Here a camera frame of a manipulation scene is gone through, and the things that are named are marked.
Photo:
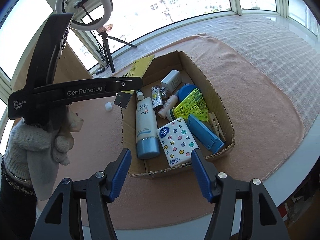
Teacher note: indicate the white translucent cap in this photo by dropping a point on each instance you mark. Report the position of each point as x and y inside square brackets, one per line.
[108, 106]

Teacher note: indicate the blue folding comb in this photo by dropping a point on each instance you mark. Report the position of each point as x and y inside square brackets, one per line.
[198, 128]

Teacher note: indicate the yellow ruler card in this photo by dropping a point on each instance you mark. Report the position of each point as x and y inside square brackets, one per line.
[138, 69]

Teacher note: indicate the patterned lighter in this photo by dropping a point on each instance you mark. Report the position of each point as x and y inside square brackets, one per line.
[157, 101]

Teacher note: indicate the white blue sunscreen tube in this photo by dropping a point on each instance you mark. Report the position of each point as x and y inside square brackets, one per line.
[146, 127]

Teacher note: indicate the black inline cable remote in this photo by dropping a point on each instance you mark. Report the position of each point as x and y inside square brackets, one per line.
[101, 70]

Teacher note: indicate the white charger adapter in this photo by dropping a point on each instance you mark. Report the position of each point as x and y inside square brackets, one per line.
[172, 80]

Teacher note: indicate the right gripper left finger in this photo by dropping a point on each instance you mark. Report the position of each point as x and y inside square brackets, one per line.
[116, 173]

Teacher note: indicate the yellow plastic shuttlecock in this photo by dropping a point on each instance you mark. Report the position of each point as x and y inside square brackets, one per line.
[194, 104]

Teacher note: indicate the patterned tissue pack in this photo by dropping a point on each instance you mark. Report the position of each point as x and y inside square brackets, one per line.
[177, 142]

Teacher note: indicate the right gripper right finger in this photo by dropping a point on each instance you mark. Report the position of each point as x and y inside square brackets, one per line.
[205, 173]

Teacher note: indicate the white checked blanket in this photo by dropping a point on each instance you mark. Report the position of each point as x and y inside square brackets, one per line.
[286, 59]

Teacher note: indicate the green white lip balm tube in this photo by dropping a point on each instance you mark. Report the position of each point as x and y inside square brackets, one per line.
[139, 95]

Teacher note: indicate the wooden clothespin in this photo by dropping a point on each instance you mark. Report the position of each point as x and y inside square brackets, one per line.
[216, 126]

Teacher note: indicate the brown cardboard box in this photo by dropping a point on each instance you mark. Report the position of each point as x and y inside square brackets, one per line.
[159, 68]

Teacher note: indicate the wooden cabinet panel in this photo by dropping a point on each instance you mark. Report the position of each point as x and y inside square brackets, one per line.
[69, 68]

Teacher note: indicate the left hand white glove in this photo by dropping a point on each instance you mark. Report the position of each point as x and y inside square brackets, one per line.
[33, 155]

